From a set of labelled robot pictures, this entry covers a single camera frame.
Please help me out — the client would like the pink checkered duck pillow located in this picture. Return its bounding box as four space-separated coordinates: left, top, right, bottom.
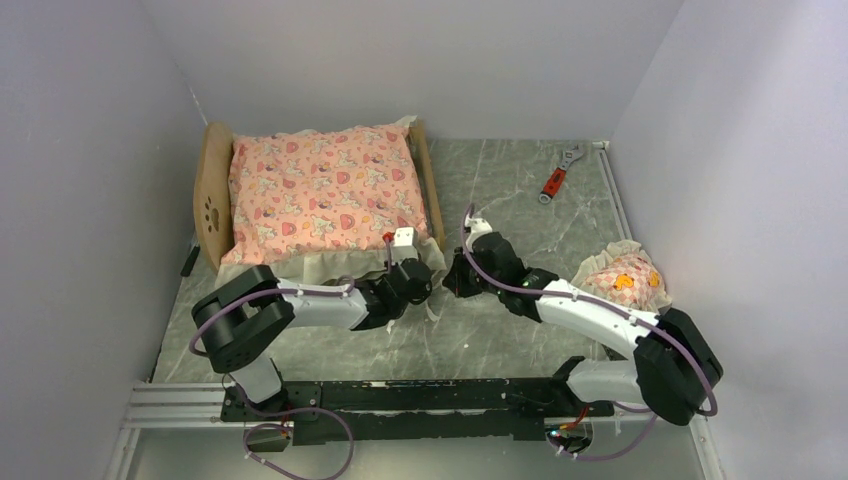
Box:
571 240 673 313

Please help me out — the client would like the pink unicorn print mattress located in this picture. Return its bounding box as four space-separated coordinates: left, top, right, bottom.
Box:
216 118 447 285

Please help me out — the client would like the wooden pet bed frame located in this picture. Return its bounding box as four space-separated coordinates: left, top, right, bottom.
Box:
193 116 446 272

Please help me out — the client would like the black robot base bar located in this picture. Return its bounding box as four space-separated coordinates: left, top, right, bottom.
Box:
219 378 614 446

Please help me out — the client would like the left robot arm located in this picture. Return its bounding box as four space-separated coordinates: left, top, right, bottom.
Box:
188 259 432 420

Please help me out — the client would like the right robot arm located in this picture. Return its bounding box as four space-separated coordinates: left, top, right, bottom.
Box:
444 232 723 426

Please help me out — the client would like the black marker pen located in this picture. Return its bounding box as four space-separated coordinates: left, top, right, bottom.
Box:
180 243 200 278

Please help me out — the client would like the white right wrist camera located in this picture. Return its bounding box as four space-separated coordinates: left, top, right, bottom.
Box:
460 214 494 252

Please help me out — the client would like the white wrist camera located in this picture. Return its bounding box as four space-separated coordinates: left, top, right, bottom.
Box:
460 214 494 252
382 227 420 265

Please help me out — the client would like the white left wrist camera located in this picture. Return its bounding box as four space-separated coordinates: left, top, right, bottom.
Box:
382 227 420 265

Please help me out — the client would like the red handled adjustable wrench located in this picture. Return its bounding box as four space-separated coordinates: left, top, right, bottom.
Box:
538 145 585 205

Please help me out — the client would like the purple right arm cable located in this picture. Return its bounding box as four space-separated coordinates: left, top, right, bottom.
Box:
459 202 719 464

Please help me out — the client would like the aluminium rail at table edge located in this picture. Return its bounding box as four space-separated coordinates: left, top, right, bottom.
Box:
592 141 633 240

